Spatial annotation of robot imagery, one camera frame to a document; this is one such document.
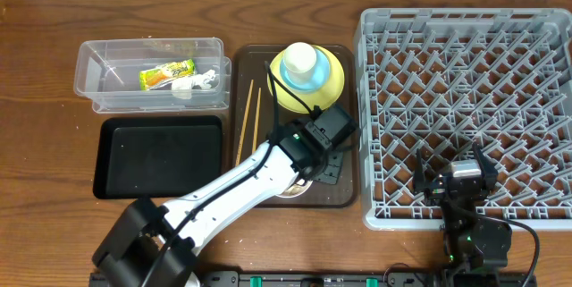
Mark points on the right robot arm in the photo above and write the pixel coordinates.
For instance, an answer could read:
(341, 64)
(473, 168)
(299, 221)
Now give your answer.
(477, 246)

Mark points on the white cup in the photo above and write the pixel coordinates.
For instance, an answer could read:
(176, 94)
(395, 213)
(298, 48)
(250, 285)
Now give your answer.
(299, 60)

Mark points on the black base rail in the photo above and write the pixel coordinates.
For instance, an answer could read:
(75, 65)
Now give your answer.
(395, 279)

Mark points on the grey dishwasher rack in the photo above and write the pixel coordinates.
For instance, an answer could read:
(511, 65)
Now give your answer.
(432, 83)

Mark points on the white napkin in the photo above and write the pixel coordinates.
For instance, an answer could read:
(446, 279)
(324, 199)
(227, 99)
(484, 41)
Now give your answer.
(183, 86)

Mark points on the white small bowl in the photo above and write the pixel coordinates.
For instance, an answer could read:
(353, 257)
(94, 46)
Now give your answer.
(296, 189)

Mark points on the brown serving tray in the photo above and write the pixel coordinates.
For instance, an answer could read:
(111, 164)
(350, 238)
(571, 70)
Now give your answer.
(247, 65)

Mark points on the black waste tray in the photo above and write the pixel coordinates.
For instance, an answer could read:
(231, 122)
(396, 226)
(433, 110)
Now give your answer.
(157, 157)

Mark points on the left wooden chopstick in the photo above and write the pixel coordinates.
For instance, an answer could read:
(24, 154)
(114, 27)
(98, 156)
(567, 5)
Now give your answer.
(244, 124)

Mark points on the light blue bowl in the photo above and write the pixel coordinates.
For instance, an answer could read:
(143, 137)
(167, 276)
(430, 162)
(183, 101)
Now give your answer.
(310, 81)

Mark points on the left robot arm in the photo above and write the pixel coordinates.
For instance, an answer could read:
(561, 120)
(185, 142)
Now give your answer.
(152, 245)

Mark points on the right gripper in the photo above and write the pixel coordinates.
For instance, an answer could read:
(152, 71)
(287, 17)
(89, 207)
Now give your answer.
(441, 184)

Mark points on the clear plastic bin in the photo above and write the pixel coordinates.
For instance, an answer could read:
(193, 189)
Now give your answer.
(107, 73)

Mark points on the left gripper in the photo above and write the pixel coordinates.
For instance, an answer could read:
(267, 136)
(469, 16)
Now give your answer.
(335, 176)

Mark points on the green snack wrapper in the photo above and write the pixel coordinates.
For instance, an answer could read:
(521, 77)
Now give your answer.
(164, 73)

